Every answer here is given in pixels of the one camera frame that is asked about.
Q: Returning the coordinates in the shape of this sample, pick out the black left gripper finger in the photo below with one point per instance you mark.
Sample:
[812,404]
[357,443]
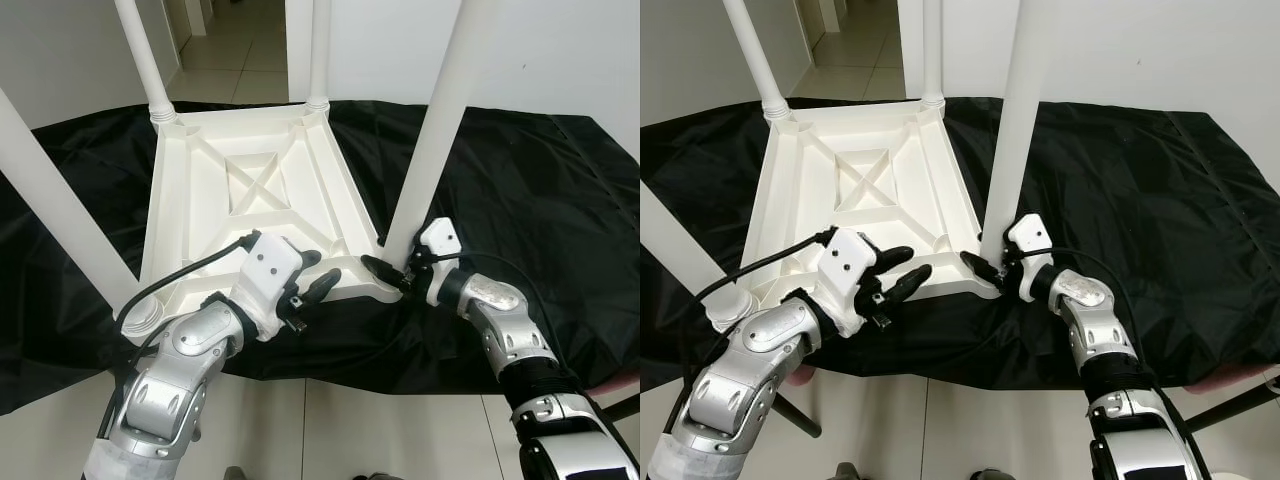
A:
[908,283]
[310,258]
[893,255]
[322,285]

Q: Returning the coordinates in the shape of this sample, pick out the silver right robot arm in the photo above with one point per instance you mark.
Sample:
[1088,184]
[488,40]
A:
[495,300]
[1085,300]

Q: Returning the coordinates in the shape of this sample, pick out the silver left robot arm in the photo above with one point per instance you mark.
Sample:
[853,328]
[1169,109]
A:
[170,390]
[750,390]

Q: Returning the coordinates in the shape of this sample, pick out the grey right robot foot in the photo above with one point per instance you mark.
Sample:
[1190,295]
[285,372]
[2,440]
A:
[990,475]
[385,476]

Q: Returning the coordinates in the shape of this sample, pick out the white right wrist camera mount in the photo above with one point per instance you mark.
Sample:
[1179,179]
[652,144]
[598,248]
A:
[438,240]
[1030,235]

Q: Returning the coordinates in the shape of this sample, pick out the grey robot foot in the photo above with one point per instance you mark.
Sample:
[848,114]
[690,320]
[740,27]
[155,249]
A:
[990,475]
[235,474]
[385,476]
[845,473]

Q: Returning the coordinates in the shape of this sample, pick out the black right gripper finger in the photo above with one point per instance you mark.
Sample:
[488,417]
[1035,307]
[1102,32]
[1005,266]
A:
[978,268]
[380,270]

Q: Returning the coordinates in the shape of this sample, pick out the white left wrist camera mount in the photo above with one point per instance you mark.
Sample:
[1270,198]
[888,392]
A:
[850,262]
[268,265]

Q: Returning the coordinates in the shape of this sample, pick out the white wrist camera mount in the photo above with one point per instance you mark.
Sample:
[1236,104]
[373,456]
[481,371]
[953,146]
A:
[438,240]
[268,265]
[1030,235]
[850,262]

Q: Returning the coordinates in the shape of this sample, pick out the black cloth table cover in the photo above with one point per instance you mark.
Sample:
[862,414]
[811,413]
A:
[1150,250]
[560,250]

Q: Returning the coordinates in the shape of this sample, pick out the pink table corner piece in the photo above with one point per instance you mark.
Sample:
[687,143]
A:
[615,385]
[800,375]
[1240,378]

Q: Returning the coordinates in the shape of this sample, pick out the white plastic children table top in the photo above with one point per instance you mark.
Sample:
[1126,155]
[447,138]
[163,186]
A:
[200,200]
[800,200]

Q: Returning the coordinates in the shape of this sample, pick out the black metal work table leg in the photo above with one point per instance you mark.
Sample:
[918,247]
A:
[800,415]
[620,408]
[1235,405]

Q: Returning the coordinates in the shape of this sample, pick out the grey left robot foot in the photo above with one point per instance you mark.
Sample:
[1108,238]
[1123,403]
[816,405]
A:
[845,473]
[235,474]

